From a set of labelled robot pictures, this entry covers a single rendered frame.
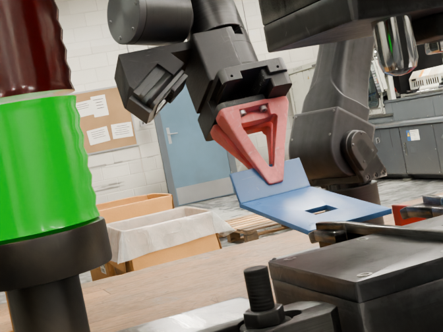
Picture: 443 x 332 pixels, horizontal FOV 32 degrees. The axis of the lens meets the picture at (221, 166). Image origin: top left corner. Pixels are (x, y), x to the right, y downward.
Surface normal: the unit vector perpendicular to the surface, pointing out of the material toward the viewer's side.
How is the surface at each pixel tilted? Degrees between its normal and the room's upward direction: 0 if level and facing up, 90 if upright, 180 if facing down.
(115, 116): 90
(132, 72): 67
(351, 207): 7
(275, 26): 90
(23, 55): 104
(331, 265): 0
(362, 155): 90
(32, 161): 76
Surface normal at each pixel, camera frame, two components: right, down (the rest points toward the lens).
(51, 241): 0.43, -0.04
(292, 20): -0.92, 0.19
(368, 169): 0.62, -0.07
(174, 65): 0.22, -0.40
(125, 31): -0.78, 0.07
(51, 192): 0.56, 0.18
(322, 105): -0.76, -0.31
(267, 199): -0.17, -0.97
